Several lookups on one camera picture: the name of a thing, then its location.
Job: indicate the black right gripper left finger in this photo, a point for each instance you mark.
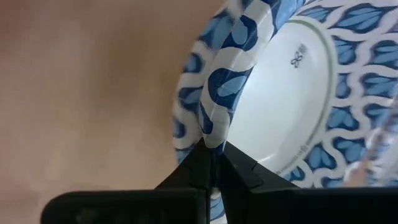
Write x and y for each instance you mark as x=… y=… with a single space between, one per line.
x=186 y=177

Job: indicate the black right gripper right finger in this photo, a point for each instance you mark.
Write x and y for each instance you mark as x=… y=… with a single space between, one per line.
x=245 y=177

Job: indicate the blue leaf-pattern paper bowl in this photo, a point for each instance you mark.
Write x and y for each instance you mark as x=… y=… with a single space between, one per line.
x=286 y=93

